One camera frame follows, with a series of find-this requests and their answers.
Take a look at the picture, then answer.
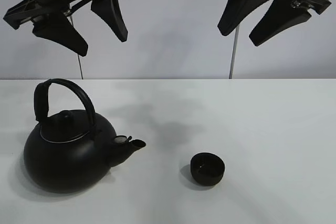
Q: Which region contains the small black teacup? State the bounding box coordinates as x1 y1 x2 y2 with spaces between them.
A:
190 152 225 187

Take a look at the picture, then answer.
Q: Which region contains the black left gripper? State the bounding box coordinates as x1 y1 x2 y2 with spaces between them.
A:
4 0 128 57

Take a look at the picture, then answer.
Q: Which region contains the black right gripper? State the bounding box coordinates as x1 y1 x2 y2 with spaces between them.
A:
217 0 331 46

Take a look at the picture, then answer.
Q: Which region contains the black round tea kettle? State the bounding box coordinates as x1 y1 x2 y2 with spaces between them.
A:
23 78 146 193

